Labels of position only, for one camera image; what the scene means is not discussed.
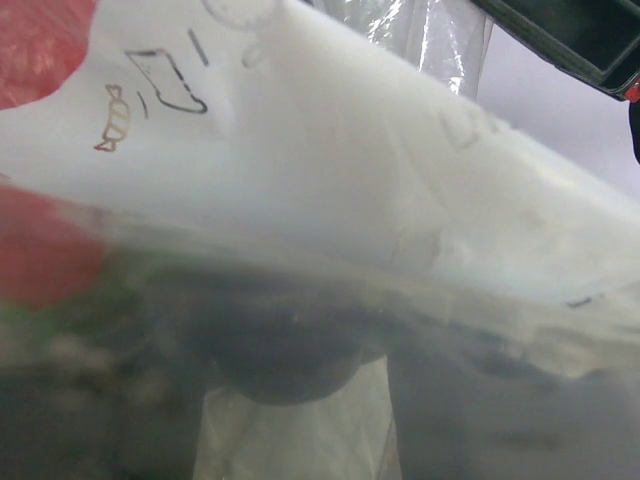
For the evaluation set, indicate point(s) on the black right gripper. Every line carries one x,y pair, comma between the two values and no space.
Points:
595,42

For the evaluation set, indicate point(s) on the orange zip bag with vegetables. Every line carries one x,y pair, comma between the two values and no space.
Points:
240,241

